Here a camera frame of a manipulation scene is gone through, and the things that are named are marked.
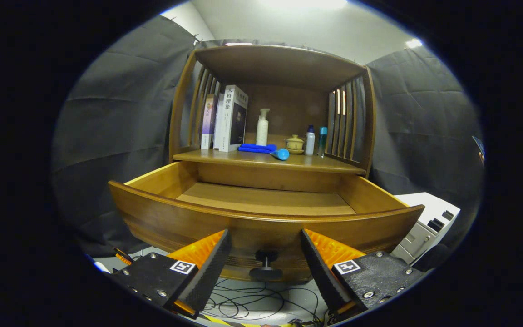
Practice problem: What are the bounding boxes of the black floor cables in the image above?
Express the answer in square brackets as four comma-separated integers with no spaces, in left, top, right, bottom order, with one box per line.
[200,277,330,325]

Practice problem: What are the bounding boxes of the white pump bottle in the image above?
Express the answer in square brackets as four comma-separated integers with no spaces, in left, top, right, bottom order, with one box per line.
[256,108,271,147]

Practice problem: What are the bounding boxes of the wooden cabinet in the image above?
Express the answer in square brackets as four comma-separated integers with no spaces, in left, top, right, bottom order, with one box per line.
[168,44,377,180]

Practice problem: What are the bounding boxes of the yellow lidded teacup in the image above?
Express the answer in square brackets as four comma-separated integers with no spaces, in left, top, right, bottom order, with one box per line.
[285,134,305,155]

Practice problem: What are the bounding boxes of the large ceiling light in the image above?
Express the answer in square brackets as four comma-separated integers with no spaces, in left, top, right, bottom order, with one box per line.
[261,0,348,10]

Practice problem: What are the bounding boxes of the wooden countertop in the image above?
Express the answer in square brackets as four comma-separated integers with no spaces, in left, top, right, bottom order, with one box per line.
[173,144,366,175]

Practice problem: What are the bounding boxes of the thin purple book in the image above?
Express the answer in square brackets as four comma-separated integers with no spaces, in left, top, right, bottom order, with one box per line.
[201,94,217,150]

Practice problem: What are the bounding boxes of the orange black tool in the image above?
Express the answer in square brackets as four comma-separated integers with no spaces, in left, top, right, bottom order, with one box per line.
[113,248,135,266]

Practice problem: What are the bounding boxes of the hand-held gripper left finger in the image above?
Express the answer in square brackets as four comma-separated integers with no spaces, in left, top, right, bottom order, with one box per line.
[109,229,232,318]

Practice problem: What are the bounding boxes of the thick white book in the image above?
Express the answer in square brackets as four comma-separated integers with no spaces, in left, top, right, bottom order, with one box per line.
[223,84,249,153]

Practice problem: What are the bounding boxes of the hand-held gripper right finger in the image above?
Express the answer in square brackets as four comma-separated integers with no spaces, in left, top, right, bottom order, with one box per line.
[301,228,428,321]

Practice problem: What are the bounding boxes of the thin pale book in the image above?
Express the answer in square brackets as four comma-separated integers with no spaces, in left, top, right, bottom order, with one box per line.
[213,93,227,150]

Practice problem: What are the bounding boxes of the black drawer knob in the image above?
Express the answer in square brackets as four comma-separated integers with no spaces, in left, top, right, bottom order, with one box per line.
[249,250,284,281]

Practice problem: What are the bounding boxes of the black backdrop cloth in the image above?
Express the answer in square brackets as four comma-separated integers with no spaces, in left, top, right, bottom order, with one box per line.
[52,14,484,259]

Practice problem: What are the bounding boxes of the blue folded cloth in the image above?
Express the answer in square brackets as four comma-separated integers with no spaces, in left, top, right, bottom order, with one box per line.
[237,143,278,154]

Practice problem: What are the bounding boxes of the wooden drawer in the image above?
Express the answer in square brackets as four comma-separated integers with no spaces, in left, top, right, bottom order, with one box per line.
[108,161,425,283]

